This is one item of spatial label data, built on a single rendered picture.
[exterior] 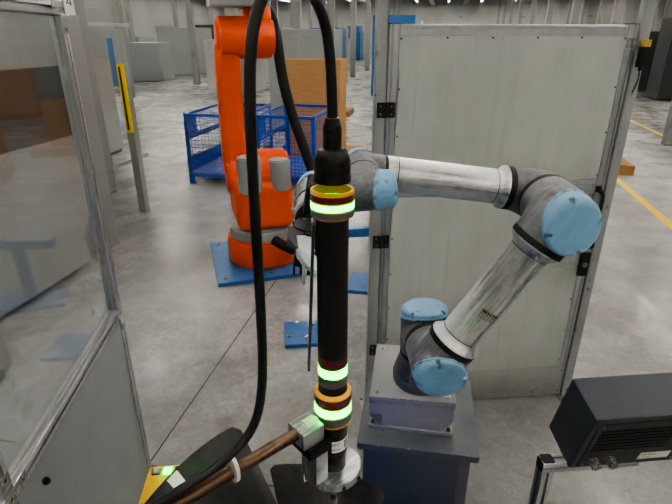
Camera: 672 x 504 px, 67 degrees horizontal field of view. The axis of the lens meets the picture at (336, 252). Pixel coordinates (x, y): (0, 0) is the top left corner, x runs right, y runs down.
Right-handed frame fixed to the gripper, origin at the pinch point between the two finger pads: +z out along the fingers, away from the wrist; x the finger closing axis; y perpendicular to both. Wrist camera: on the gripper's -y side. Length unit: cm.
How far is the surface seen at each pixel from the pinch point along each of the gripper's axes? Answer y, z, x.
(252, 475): 26.6, 13.0, 8.0
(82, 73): 48, -404, 193
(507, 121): 16, -167, -90
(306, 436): 10.2, 20.9, 1.1
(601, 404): 41, -16, -62
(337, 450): 14.9, 18.7, -2.7
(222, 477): 10.3, 26.1, 9.5
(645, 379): 39, -22, -75
